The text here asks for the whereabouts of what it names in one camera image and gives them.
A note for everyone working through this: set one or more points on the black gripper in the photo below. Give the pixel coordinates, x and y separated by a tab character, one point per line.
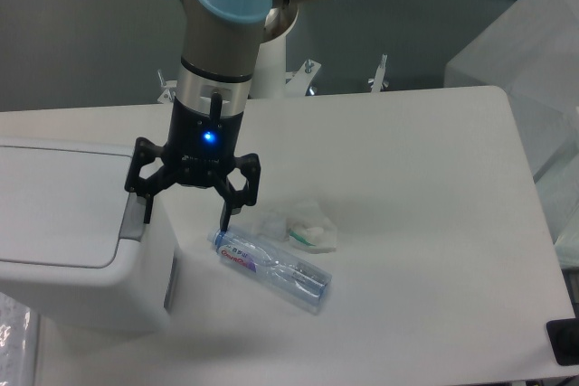
203	142

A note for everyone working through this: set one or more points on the clear plastic sheet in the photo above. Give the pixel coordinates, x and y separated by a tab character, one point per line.
19	335

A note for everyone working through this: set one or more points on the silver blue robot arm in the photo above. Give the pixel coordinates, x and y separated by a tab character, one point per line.
221	45

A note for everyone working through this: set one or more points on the white push-lid trash can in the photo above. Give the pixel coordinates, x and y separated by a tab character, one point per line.
78	248

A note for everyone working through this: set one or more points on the crushed clear plastic bottle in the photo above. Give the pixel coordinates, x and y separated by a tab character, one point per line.
287	275

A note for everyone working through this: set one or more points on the silver table clamp screw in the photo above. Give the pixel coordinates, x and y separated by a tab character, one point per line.
379	83

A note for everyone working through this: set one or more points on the crumpled white tissue wrapper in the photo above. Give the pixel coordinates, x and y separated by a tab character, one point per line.
302	225

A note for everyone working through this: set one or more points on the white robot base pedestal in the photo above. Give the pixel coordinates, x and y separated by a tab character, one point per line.
272	52

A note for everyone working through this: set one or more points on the black device at corner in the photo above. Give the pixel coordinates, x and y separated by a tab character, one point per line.
563	337

